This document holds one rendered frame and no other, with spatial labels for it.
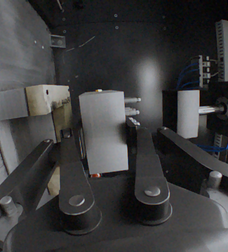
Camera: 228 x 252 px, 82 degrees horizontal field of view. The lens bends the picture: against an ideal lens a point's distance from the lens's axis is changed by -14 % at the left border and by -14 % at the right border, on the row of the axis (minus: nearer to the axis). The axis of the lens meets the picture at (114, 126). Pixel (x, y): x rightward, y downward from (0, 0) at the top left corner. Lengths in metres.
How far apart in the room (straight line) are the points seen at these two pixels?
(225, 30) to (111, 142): 0.59
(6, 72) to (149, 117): 0.43
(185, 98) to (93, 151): 0.17
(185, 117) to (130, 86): 0.26
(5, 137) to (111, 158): 0.13
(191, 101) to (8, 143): 0.28
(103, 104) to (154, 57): 0.38
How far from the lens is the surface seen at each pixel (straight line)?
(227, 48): 0.65
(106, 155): 0.18
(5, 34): 0.26
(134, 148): 0.16
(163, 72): 0.53
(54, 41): 0.48
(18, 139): 0.23
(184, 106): 0.27
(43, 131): 0.26
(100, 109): 0.16
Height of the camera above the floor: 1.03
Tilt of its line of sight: 5 degrees up
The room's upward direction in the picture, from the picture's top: 84 degrees clockwise
